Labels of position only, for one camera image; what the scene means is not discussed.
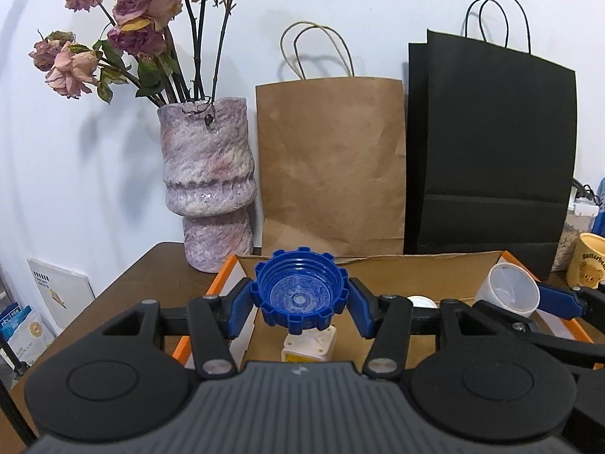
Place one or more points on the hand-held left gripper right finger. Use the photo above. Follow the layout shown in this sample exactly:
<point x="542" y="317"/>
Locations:
<point x="361" y="311"/>

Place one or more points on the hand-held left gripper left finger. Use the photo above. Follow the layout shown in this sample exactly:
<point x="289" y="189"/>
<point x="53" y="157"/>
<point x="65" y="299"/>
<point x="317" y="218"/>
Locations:
<point x="238" y="311"/>

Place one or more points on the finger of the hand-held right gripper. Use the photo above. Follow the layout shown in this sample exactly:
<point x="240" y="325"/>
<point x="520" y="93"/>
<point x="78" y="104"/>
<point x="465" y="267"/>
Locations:
<point x="557" y="347"/>
<point x="560" y="300"/>

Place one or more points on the white cylindrical cap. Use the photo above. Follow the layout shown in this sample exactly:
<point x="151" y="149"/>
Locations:
<point x="508" y="288"/>

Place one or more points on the wide white cap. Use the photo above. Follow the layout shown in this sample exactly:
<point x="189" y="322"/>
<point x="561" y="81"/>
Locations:
<point x="422" y="301"/>

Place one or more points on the dark blue ribbed cap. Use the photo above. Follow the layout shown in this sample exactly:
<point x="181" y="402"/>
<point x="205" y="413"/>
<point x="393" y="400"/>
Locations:
<point x="298" y="295"/>

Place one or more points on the beige power adapter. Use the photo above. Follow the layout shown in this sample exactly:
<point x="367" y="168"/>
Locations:
<point x="309" y="345"/>

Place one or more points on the red cardboard box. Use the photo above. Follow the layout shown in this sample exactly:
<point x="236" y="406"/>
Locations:
<point x="425" y="274"/>

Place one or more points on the yellow bear mug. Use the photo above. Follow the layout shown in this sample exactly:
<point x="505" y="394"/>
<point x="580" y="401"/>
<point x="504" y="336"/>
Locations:
<point x="588" y="260"/>

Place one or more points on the clear oat storage jar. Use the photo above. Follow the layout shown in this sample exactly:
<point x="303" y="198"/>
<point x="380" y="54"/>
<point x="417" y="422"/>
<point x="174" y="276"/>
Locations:
<point x="569" y="231"/>

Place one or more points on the mottled pink ceramic vase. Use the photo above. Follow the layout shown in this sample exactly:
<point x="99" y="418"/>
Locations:
<point x="205" y="175"/>

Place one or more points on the brown paper bag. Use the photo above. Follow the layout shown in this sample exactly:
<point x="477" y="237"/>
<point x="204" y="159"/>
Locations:
<point x="331" y="165"/>

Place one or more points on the black paper bag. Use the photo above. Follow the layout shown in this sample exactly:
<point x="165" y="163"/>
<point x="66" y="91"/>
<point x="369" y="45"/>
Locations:
<point x="491" y="151"/>

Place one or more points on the blue and white package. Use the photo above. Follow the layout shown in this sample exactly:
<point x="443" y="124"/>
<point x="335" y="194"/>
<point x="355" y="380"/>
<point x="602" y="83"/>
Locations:
<point x="26" y="335"/>

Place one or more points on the dried pink rose bouquet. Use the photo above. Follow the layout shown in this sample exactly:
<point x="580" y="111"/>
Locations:
<point x="142" y="14"/>

